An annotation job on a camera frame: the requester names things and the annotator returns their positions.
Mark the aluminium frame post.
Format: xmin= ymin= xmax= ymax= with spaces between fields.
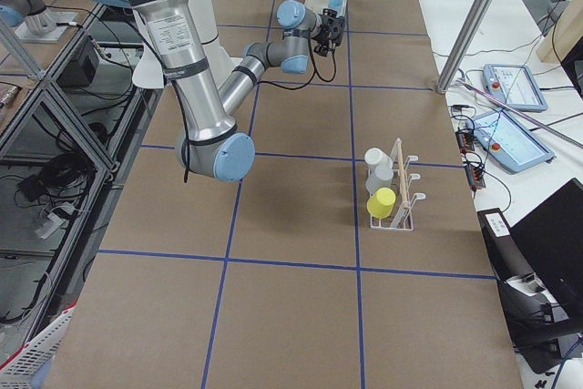
xmin=436 ymin=0 xmax=493 ymax=94

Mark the pale green plastic cup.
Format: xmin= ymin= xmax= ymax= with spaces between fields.
xmin=364 ymin=148 xmax=393 ymax=169

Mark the metal rod stand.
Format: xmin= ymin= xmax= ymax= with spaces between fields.
xmin=455 ymin=79 xmax=583 ymax=148

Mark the teach pendant with red button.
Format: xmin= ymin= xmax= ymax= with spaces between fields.
xmin=465 ymin=110 xmax=555 ymax=174

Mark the black laptop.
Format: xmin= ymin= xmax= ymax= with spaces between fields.
xmin=511 ymin=178 xmax=582 ymax=305

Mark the cream plastic tray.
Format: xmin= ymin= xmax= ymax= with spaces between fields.
xmin=304 ymin=0 xmax=347 ymax=15

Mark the yellow plastic cup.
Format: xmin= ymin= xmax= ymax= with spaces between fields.
xmin=366 ymin=187 xmax=396 ymax=220

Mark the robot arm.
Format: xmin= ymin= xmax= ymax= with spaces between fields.
xmin=132 ymin=0 xmax=347 ymax=89
xmin=92 ymin=0 xmax=347 ymax=181

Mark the grey plastic cup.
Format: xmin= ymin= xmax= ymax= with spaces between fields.
xmin=365 ymin=165 xmax=394 ymax=196

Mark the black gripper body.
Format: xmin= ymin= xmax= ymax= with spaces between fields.
xmin=312 ymin=8 xmax=345 ymax=56

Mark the white wire cup rack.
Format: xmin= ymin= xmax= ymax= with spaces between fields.
xmin=366 ymin=138 xmax=426 ymax=231

